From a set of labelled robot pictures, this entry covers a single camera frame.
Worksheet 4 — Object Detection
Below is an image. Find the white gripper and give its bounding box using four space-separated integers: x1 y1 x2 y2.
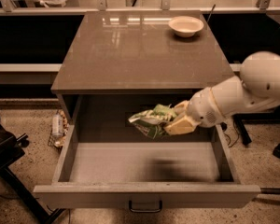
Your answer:
164 87 224 135

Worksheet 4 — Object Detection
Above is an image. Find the green jalapeno chip bag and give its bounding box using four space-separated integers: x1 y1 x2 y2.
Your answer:
128 104 177 139

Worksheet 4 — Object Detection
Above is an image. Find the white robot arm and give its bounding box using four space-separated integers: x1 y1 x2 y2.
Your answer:
164 51 280 135

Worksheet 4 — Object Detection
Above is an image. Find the grey cabinet with glossy top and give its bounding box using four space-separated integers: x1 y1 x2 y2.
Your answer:
51 10 234 119

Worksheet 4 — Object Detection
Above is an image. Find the open grey top drawer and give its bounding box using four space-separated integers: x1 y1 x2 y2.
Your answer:
35 95 260 209

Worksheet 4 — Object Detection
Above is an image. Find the white paper bowl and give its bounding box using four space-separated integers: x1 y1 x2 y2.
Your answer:
168 16 203 38

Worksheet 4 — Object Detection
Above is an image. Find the black stand base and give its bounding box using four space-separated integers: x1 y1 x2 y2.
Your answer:
232 106 280 146

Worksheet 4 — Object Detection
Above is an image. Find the black office chair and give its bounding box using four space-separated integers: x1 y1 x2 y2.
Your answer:
0 119 63 224

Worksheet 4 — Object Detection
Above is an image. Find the black metal drawer handle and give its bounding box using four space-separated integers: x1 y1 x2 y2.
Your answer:
128 201 163 214

